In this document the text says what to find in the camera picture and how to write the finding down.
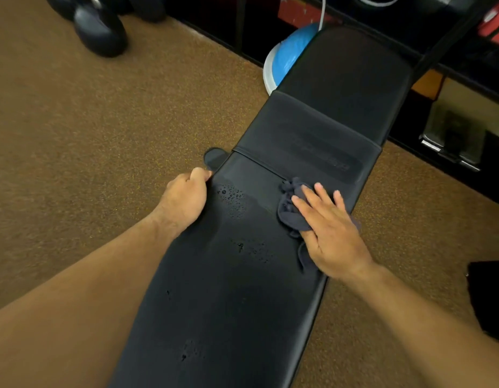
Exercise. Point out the person's left hand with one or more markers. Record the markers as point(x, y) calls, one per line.
point(183, 204)

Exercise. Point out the person's black shorts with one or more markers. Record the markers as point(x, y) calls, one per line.
point(490, 299)

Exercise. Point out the person's right forearm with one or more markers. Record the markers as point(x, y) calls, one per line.
point(427, 327)

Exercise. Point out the black padded workout bench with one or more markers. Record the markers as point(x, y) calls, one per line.
point(338, 117)

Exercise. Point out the beige panel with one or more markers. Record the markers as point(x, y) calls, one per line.
point(476, 105)

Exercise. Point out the person's right hand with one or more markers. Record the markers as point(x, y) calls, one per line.
point(334, 238)

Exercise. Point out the black storage shelf rack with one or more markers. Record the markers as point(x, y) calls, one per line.
point(239, 24)

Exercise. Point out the orange block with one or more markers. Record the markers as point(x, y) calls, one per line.
point(427, 84)

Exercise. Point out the blue balance trainer dome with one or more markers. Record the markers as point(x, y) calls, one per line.
point(286, 56)

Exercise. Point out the person's left forearm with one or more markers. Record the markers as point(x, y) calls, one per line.
point(71, 307)

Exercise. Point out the dark grey cleaning cloth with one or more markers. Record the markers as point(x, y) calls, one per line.
point(290, 216)

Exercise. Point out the red bag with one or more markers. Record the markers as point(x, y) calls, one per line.
point(496, 26)

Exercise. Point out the red patterned box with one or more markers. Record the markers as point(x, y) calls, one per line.
point(298, 12)

